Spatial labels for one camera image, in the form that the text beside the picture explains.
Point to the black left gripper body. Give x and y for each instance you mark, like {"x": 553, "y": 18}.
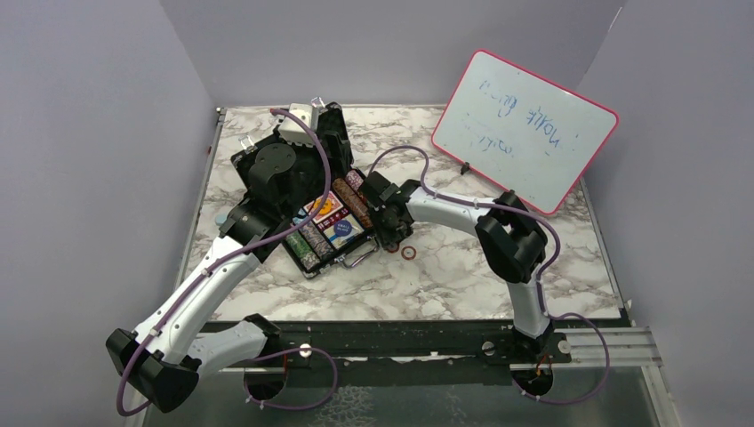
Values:
{"x": 311, "y": 165}

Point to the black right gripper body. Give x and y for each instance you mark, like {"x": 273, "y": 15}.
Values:
{"x": 386, "y": 230}

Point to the red playing card deck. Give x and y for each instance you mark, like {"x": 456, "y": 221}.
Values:
{"x": 337, "y": 206}

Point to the black aluminium poker case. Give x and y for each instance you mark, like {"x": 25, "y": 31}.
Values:
{"x": 241, "y": 225}

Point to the blue playing card deck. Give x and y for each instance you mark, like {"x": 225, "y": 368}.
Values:
{"x": 339, "y": 242}

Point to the orange dealer button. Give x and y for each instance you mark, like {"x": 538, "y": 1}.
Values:
{"x": 323, "y": 205}

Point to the blue dealer button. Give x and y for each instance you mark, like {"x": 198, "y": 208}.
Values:
{"x": 342, "y": 228}

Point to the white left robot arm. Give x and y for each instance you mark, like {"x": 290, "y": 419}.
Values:
{"x": 207, "y": 278}

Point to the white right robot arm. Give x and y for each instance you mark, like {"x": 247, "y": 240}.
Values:
{"x": 513, "y": 242}

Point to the brown orange chip stack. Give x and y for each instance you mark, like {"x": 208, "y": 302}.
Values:
{"x": 353, "y": 201}

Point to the orange blue chip stack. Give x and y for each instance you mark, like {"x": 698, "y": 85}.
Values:
{"x": 317, "y": 241}

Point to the light blue eraser case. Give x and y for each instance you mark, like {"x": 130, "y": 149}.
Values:
{"x": 220, "y": 219}

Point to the green chip stack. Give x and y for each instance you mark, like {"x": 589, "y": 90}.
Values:
{"x": 302, "y": 250}

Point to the pink framed whiteboard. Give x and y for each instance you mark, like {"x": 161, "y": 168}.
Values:
{"x": 522, "y": 131}

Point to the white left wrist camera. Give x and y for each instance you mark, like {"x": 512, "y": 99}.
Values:
{"x": 289, "y": 129}

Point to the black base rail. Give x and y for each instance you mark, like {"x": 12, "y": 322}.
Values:
{"x": 407, "y": 353}

